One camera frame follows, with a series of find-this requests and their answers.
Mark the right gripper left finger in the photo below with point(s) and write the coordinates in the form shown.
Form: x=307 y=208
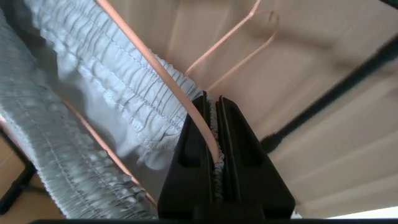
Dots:
x=183 y=193

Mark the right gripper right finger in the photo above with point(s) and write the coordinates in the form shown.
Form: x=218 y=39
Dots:
x=255 y=193

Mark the pink clothes hanger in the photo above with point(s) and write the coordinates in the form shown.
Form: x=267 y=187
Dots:
x=174 y=84
x=231 y=31

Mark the pale grey shorts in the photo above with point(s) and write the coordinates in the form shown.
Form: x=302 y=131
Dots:
x=77 y=62

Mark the black clothes rack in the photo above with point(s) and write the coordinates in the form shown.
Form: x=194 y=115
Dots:
x=326 y=96

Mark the beige curtain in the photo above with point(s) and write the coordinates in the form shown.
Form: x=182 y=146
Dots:
x=311 y=31

